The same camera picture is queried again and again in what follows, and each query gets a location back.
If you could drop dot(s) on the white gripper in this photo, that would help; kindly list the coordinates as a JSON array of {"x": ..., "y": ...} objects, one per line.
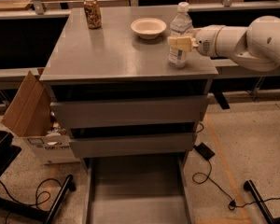
[{"x": 206, "y": 41}]

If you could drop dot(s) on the open cardboard box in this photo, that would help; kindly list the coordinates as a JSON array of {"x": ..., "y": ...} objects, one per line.
[{"x": 29, "y": 117}]

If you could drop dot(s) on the black stand leg left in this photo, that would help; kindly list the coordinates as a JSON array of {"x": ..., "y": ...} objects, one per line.
[{"x": 34, "y": 210}]

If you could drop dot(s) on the grey open bottom drawer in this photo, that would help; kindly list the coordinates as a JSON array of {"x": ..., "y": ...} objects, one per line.
[{"x": 138, "y": 189}]

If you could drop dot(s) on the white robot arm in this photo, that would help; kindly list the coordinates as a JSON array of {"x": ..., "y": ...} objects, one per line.
[{"x": 255, "y": 47}]

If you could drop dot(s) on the black stand leg right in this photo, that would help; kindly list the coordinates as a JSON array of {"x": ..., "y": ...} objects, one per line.
[{"x": 250, "y": 187}]

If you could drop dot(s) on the gold patterned drink can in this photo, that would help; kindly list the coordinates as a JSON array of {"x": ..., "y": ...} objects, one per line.
[{"x": 93, "y": 14}]

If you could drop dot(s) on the white paper bowl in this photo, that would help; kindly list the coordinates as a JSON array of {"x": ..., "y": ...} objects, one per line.
[{"x": 148, "y": 28}]

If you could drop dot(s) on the black power adapter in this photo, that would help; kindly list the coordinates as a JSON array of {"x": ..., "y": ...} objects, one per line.
[{"x": 204, "y": 151}]

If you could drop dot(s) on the black stand leg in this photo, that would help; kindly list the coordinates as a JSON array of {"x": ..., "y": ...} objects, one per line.
[
  {"x": 250, "y": 187},
  {"x": 34, "y": 210}
]

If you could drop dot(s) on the grey middle drawer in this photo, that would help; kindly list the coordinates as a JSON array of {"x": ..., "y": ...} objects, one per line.
[{"x": 132, "y": 145}]

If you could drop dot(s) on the grey drawer cabinet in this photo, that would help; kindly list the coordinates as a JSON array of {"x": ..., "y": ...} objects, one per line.
[{"x": 113, "y": 63}]

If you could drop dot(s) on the grey top drawer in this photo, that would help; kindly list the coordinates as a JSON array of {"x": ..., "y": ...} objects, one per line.
[{"x": 109, "y": 113}]

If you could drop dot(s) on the clear plastic water bottle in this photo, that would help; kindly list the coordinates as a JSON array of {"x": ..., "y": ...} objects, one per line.
[{"x": 181, "y": 24}]

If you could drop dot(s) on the black bin left edge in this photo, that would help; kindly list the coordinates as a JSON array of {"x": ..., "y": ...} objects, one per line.
[{"x": 8, "y": 152}]

